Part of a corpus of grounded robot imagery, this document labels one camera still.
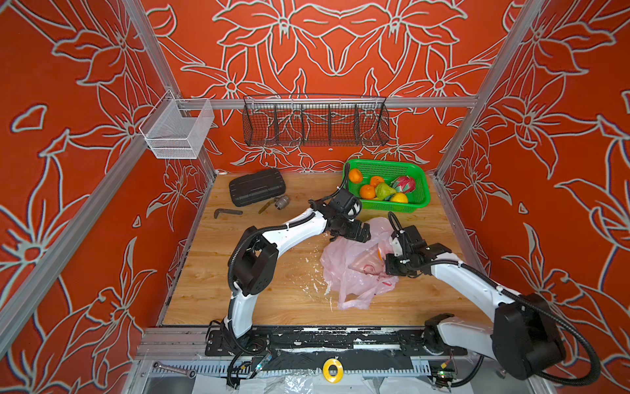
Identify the green fruit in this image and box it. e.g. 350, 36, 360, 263
376, 182, 397, 201

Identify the metal drill chuck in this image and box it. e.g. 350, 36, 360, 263
259, 195, 290, 214

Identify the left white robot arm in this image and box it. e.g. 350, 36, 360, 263
222, 164, 371, 352

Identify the black tool case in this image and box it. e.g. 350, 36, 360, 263
229, 168, 286, 207

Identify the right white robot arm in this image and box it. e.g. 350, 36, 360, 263
385, 213, 601, 387

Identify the black wire basket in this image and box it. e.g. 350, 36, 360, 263
242, 94, 390, 148

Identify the yellow apple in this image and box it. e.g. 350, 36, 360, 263
390, 192, 409, 204

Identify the yellow tape roll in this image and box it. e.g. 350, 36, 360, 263
323, 358, 344, 384

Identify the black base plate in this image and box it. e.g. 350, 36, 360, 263
238, 325, 438, 357

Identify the metal wrench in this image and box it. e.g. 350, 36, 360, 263
153, 361, 197, 379

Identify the clear plastic bin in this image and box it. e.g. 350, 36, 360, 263
139, 90, 215, 159

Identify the pink plastic bag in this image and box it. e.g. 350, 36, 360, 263
320, 217, 399, 310

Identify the green plastic basket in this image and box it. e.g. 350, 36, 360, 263
346, 159, 431, 213

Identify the black hex key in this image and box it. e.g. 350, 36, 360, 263
213, 208, 244, 219

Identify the small orange fruit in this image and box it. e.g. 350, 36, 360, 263
369, 177, 386, 189

